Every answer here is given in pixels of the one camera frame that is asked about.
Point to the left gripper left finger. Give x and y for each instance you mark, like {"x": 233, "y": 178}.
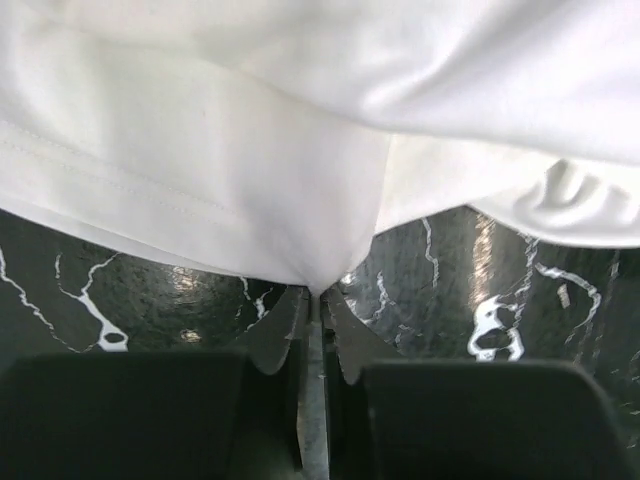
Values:
{"x": 229, "y": 413}

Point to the white t shirt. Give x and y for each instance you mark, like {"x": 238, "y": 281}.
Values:
{"x": 275, "y": 139}

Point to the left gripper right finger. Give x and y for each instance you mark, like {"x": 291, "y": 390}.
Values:
{"x": 391, "y": 417}

